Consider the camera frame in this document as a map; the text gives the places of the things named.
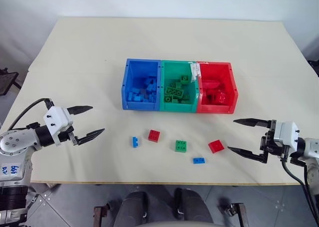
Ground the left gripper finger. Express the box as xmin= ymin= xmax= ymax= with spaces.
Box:
xmin=66 ymin=105 xmax=94 ymax=116
xmin=74 ymin=128 xmax=106 ymax=147

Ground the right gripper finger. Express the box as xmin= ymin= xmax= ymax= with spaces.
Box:
xmin=233 ymin=118 xmax=272 ymax=129
xmin=227 ymin=145 xmax=269 ymax=165

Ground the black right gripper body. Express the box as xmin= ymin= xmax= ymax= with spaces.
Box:
xmin=260 ymin=119 xmax=290 ymax=163

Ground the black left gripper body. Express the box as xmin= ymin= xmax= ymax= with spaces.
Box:
xmin=57 ymin=125 xmax=80 ymax=147

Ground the red smooth-faced toy brick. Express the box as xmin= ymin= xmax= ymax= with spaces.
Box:
xmin=208 ymin=139 xmax=226 ymax=154

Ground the red studded toy brick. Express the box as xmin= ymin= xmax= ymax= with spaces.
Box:
xmin=215 ymin=92 xmax=228 ymax=105

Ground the red plastic bin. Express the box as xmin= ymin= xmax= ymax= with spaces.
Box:
xmin=196 ymin=61 xmax=239 ymax=114

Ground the red four-stud toy brick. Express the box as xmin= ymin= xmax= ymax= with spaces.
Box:
xmin=148 ymin=129 xmax=161 ymax=143

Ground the green four-stud toy brick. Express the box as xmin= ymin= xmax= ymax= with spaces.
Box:
xmin=174 ymin=139 xmax=189 ymax=153

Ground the blue plastic bin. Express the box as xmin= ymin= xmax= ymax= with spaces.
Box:
xmin=121 ymin=58 xmax=163 ymax=111

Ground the dark rounded shape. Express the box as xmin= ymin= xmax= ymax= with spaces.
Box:
xmin=116 ymin=191 xmax=148 ymax=227
xmin=173 ymin=187 xmax=214 ymax=227

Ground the white torn label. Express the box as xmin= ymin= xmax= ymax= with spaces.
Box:
xmin=189 ymin=61 xmax=210 ymax=83

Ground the black metal stand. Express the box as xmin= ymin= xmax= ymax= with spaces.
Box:
xmin=0 ymin=67 xmax=22 ymax=96

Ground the long green toy brick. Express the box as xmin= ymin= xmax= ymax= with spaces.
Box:
xmin=164 ymin=86 xmax=185 ymax=98

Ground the green plastic bin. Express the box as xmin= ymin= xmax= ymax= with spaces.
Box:
xmin=159 ymin=59 xmax=201 ymax=113

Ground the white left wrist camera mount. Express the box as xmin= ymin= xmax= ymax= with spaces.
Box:
xmin=42 ymin=106 xmax=74 ymax=147

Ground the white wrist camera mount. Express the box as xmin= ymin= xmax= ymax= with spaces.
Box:
xmin=273 ymin=121 xmax=300 ymax=148
xmin=42 ymin=106 xmax=74 ymax=147

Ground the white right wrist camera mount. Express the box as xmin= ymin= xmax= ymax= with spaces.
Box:
xmin=273 ymin=121 xmax=300 ymax=148

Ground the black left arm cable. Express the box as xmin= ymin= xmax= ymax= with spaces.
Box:
xmin=7 ymin=98 xmax=55 ymax=132

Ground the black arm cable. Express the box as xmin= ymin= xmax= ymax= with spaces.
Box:
xmin=281 ymin=158 xmax=319 ymax=224
xmin=7 ymin=98 xmax=55 ymax=132

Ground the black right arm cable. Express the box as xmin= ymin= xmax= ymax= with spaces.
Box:
xmin=281 ymin=158 xmax=319 ymax=224

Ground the brown metal frame bar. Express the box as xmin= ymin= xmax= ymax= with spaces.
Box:
xmin=93 ymin=203 xmax=111 ymax=227
xmin=223 ymin=202 xmax=250 ymax=227

